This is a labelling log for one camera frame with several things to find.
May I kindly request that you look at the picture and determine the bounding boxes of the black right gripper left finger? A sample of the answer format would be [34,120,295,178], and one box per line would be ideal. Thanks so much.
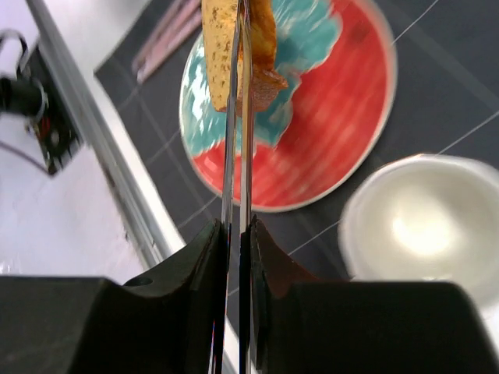
[1,221,226,373]

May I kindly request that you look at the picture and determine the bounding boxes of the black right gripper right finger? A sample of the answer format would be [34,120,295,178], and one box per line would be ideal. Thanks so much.
[248,218,498,373]

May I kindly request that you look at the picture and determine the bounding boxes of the metal tongs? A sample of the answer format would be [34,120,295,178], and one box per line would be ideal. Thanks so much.
[208,0,258,374]

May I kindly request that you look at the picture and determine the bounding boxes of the toasted bread slice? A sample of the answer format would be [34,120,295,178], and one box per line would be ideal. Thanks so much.
[201,0,288,112]

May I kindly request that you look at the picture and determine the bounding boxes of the white bowl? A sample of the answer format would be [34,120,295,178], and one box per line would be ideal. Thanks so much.
[338,154,498,308]

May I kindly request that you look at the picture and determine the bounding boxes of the red and teal plate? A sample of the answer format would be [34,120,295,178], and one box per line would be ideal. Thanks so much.
[179,1,398,213]

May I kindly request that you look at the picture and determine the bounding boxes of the black electronic device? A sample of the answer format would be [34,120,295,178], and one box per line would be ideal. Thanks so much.
[1,29,81,177]

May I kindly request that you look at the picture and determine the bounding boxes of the dark checked placemat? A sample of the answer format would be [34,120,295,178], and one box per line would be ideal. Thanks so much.
[97,1,498,279]

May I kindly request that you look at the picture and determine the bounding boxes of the pink chopsticks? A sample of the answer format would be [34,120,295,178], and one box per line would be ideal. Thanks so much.
[132,0,201,84]

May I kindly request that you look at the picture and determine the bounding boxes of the aluminium frame rail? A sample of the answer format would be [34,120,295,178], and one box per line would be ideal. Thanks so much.
[27,1,185,267]

